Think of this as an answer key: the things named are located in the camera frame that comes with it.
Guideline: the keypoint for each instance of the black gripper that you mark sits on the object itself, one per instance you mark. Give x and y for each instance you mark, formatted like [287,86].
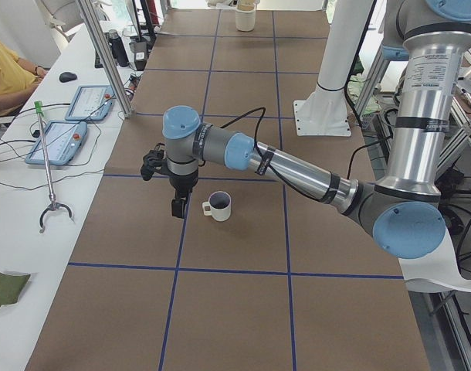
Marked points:
[182,182]

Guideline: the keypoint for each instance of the white ribbed mug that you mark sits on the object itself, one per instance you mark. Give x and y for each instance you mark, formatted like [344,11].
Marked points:
[218,206]

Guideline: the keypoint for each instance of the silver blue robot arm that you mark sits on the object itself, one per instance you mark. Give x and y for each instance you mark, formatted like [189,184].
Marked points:
[400,209]

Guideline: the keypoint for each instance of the brown paper table mat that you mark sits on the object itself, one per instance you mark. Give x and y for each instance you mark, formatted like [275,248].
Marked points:
[255,277]

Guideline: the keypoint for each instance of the metal reacher grabber tool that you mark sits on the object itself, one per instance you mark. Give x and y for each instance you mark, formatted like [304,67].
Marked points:
[53,204]

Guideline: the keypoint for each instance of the lower teach pendant tablet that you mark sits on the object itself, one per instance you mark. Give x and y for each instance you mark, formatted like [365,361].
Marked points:
[63,139]

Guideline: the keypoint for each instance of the teach pendant tablet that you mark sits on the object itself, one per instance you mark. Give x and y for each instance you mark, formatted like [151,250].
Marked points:
[63,139]
[90,103]

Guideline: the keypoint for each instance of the upper teach pendant tablet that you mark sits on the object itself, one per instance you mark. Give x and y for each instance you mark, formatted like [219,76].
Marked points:
[90,103]

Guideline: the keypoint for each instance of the dark water bottle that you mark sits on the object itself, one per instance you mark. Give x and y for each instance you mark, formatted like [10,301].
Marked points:
[117,46]

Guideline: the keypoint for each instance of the black computer mouse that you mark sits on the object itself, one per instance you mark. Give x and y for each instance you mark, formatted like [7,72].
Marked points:
[65,77]

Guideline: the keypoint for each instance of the green cloth pouch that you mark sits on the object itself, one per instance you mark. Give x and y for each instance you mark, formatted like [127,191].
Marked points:
[11,287]

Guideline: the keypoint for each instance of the cream lidded container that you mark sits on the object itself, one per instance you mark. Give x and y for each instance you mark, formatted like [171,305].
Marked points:
[245,15]

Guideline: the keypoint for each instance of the person in yellow shirt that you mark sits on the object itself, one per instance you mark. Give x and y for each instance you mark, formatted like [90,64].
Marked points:
[19,78]

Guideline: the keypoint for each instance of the white plastic chair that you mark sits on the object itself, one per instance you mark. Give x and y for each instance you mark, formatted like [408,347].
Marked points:
[435,272]

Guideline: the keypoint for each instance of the aluminium frame post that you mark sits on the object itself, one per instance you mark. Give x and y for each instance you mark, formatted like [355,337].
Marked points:
[95,31]

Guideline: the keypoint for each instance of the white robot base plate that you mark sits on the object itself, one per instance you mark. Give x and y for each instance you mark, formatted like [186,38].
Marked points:
[324,112]

